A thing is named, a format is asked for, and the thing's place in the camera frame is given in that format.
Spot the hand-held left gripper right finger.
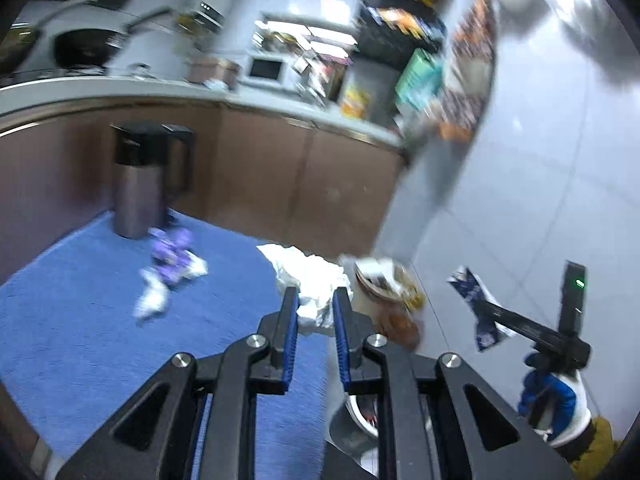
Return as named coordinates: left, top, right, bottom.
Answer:
left=332, top=286, right=576, bottom=480

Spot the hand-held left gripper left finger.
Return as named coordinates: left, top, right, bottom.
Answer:
left=55, top=285, right=302, bottom=480

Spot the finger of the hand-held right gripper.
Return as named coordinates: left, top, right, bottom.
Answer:
left=474, top=299, right=557, bottom=347

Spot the blue and white wrapper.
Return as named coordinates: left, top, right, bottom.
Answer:
left=447, top=265, right=517, bottom=354

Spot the purple plastic lid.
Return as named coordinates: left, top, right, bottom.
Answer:
left=148, top=227, right=197, bottom=281

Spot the person's right hand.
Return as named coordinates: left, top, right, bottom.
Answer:
left=517, top=352, right=594, bottom=449

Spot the white round container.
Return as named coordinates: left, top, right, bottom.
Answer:
left=327, top=394, right=382, bottom=467

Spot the blue mat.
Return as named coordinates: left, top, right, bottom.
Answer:
left=0, top=210, right=332, bottom=480

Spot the yellow detergent bottle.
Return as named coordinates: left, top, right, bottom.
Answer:
left=339, top=84, right=374, bottom=119

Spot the patterned apron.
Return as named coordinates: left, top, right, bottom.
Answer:
left=439, top=0, right=498, bottom=142

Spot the green cutting board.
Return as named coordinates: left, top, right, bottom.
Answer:
left=394, top=49, right=447, bottom=112

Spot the white microwave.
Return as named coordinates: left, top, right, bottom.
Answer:
left=244, top=54, right=287, bottom=84

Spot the brown rice cooker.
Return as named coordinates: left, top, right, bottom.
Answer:
left=187, top=57, right=241, bottom=89

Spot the small window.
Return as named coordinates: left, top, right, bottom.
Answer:
left=254, top=12, right=357, bottom=62

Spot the white water heater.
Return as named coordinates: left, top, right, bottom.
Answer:
left=192, top=0, right=226, bottom=29

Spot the black wok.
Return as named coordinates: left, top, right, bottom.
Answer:
left=52, top=6, right=173, bottom=69

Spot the gold lidded pot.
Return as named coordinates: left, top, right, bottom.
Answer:
left=0, top=0, right=101, bottom=77

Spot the steel kettle with black handle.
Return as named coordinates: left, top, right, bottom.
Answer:
left=109, top=121, right=196, bottom=239

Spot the black wall rack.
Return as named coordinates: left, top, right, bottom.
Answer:
left=357, top=0, right=468, bottom=63

